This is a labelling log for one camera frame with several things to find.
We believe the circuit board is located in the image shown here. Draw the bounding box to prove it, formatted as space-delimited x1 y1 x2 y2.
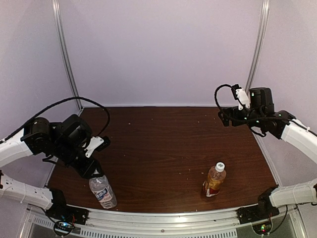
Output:
252 221 272 236
53 221 75 236

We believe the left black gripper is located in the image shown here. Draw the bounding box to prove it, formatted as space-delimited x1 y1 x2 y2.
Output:
51 140 104 179

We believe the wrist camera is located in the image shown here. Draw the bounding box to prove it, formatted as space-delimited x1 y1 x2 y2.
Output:
231 84 250 111
84 136 111 158

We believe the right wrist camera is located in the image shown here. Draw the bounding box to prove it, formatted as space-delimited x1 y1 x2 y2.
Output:
231 84 250 111

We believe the black braided cable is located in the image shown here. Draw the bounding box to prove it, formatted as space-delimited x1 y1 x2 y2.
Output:
0 96 111 144
214 84 292 138

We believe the left black braided cable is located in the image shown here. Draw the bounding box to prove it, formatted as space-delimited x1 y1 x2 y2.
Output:
0 96 111 144

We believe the left aluminium frame post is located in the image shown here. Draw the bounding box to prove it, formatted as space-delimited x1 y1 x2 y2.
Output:
52 0 79 97

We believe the right aluminium frame post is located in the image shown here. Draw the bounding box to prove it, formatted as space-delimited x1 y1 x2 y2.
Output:
245 0 270 92

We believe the right circuit board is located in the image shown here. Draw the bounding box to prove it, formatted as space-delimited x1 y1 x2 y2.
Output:
252 221 272 236

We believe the aluminium frame post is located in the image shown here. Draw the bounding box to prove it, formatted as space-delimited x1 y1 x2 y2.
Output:
52 0 79 97
245 0 270 92

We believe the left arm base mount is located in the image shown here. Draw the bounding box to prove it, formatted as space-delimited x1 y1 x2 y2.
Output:
45 188 89 225

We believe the clear water bottle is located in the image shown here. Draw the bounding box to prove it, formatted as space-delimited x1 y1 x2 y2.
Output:
89 176 117 209

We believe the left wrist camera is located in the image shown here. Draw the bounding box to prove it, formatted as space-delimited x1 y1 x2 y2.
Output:
84 136 111 158

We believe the white tea bottle cap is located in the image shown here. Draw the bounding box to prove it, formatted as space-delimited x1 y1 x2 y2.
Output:
215 162 225 173

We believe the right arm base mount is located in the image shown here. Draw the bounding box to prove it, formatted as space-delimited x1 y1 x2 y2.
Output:
236 187 279 224

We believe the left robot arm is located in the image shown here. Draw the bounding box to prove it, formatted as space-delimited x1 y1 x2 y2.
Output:
0 115 105 220

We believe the left circuit board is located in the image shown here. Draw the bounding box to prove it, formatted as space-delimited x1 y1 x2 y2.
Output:
53 221 75 236

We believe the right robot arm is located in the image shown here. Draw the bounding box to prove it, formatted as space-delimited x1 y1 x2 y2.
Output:
214 84 317 219

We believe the amber tea bottle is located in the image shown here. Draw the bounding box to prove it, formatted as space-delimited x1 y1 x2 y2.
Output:
202 166 226 197

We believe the right black braided cable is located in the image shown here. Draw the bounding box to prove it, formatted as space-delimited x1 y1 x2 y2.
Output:
214 84 292 138

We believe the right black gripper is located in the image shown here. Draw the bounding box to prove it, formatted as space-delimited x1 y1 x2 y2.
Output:
218 106 264 128

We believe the front aluminium rail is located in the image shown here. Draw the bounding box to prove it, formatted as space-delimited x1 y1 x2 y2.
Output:
24 204 305 238

